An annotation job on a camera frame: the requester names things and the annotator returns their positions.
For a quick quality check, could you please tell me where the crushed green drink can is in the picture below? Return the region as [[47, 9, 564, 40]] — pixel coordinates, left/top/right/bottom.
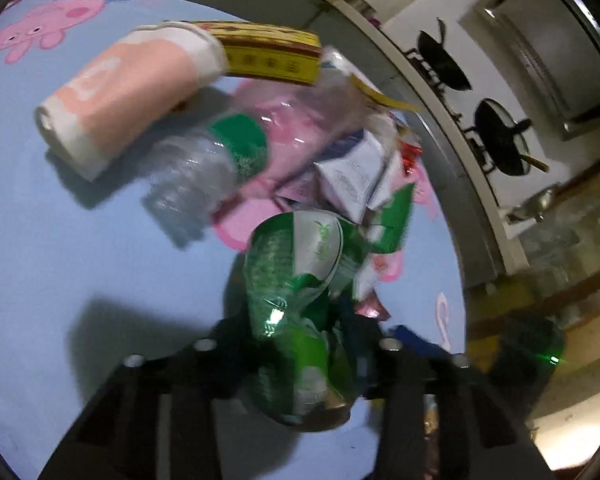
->
[[242, 209, 366, 432]]

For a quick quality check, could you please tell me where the green snack wrapper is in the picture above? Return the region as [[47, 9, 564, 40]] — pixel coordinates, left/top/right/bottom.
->
[[366, 183, 415, 254]]

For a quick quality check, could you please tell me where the clear plastic bottle green label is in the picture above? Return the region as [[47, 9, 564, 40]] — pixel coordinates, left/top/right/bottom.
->
[[140, 113, 268, 248]]

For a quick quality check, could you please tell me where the pink white paper cup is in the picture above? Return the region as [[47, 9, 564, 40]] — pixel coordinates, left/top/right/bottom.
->
[[34, 22, 228, 181]]

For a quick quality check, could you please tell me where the yellow cardboard box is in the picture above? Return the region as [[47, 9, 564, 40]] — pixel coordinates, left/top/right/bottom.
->
[[187, 21, 322, 86]]

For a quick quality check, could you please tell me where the light blue cartoon tablecloth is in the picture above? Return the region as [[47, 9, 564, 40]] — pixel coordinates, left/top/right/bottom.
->
[[0, 0, 466, 479]]

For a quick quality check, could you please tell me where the black frying pan near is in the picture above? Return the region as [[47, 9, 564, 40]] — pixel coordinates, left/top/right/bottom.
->
[[474, 98, 550, 177]]

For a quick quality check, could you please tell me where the black wok far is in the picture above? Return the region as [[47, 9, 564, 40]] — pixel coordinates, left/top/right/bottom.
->
[[404, 18, 472, 96]]

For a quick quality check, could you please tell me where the steel range hood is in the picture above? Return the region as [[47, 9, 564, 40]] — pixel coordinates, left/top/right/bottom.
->
[[476, 0, 600, 140]]

